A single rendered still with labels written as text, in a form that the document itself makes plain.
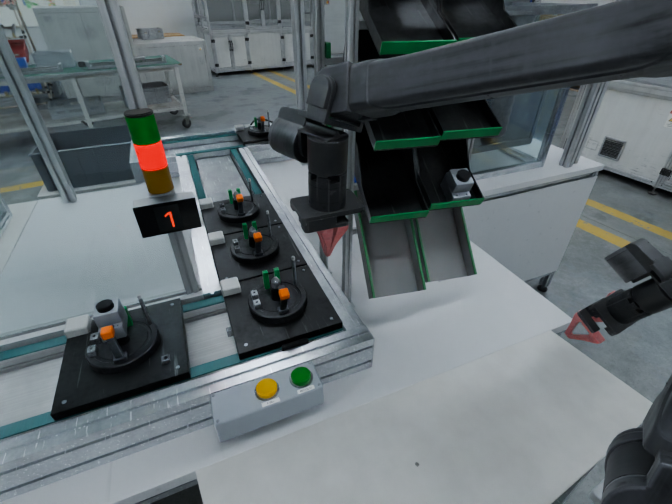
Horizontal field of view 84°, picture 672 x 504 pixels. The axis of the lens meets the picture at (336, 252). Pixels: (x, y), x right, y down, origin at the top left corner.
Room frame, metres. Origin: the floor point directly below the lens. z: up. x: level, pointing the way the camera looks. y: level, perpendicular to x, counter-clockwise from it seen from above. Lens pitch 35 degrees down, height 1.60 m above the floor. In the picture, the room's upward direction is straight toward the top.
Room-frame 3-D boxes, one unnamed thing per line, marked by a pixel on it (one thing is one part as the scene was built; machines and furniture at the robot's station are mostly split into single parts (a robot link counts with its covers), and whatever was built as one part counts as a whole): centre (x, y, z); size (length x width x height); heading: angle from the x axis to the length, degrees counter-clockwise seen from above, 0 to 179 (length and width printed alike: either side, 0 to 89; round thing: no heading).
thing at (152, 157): (0.70, 0.36, 1.33); 0.05 x 0.05 x 0.05
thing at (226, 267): (0.90, 0.24, 1.01); 0.24 x 0.24 x 0.13; 23
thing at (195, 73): (7.58, 3.68, 0.69); 2.42 x 1.03 x 1.38; 120
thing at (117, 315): (0.54, 0.46, 1.06); 0.08 x 0.04 x 0.07; 23
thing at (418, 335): (1.08, 0.31, 0.84); 1.50 x 1.41 x 0.03; 113
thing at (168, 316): (0.53, 0.45, 0.96); 0.24 x 0.24 x 0.02; 23
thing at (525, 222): (1.92, -0.75, 0.43); 1.11 x 0.68 x 0.86; 113
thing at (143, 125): (0.70, 0.36, 1.38); 0.05 x 0.05 x 0.05
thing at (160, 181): (0.70, 0.36, 1.28); 0.05 x 0.05 x 0.05
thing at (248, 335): (0.67, 0.14, 1.01); 0.24 x 0.24 x 0.13; 23
